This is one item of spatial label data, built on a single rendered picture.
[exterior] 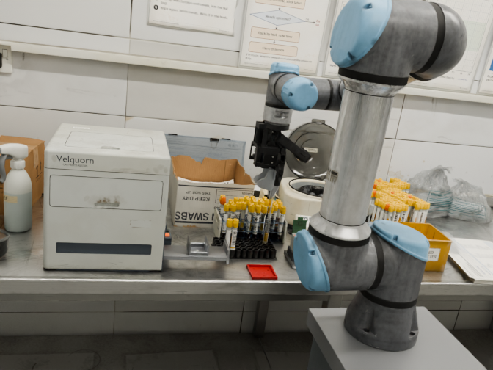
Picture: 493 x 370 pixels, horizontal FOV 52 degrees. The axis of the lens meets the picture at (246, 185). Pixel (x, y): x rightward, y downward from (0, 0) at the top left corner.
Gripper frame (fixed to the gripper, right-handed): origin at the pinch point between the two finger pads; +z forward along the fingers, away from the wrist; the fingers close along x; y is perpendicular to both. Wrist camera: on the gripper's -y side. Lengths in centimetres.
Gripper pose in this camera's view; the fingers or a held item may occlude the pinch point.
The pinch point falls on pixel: (272, 194)
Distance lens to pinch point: 139.0
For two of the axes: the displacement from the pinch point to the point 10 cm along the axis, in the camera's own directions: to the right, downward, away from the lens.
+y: -9.7, -0.6, -2.5
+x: 2.1, 3.3, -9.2
